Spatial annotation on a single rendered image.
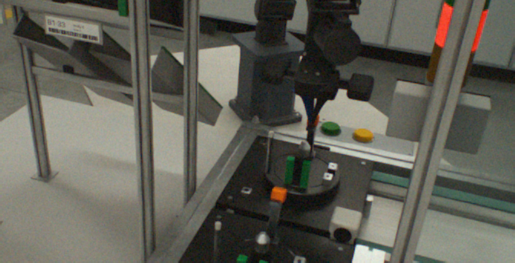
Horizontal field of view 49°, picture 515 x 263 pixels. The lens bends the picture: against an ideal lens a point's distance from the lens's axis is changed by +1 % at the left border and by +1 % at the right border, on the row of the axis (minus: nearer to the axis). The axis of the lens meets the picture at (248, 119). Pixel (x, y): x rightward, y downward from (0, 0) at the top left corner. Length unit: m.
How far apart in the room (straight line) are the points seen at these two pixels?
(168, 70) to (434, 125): 0.43
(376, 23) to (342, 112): 2.57
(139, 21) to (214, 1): 3.59
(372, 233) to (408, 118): 0.31
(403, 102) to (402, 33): 3.28
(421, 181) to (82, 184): 0.69
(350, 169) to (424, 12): 2.98
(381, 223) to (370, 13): 3.07
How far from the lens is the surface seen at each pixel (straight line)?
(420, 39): 4.05
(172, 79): 0.94
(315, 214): 0.95
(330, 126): 1.20
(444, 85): 0.72
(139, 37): 0.74
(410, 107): 0.77
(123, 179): 1.20
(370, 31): 4.06
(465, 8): 0.69
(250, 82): 1.35
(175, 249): 0.88
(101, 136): 1.35
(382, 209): 1.08
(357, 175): 1.06
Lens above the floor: 1.56
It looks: 30 degrees down
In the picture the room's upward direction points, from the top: 4 degrees clockwise
